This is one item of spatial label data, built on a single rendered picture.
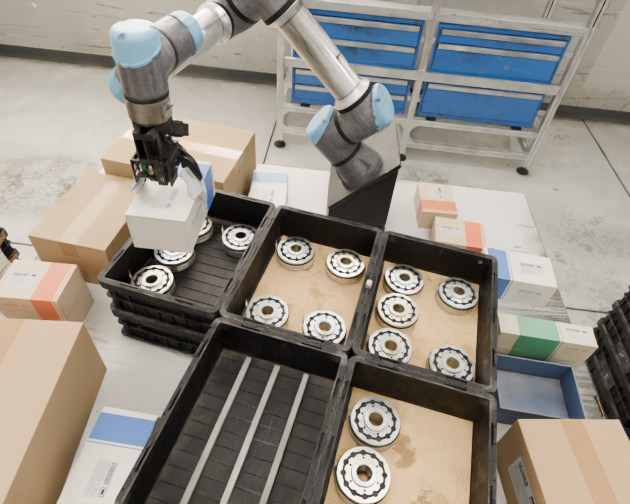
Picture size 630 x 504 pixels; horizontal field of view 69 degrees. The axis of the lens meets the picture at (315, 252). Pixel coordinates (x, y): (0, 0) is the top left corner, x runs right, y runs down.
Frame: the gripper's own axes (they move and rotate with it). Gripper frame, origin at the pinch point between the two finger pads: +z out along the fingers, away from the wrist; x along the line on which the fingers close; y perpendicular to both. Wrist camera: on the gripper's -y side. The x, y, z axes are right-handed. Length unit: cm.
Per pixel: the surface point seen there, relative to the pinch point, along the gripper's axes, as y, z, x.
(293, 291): -0.9, 28.5, 26.6
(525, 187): -176, 113, 159
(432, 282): -10, 29, 63
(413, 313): 4, 25, 57
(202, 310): 15.4, 18.3, 8.4
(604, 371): -24, 83, 143
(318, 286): -3.5, 28.5, 32.8
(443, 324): 4, 28, 65
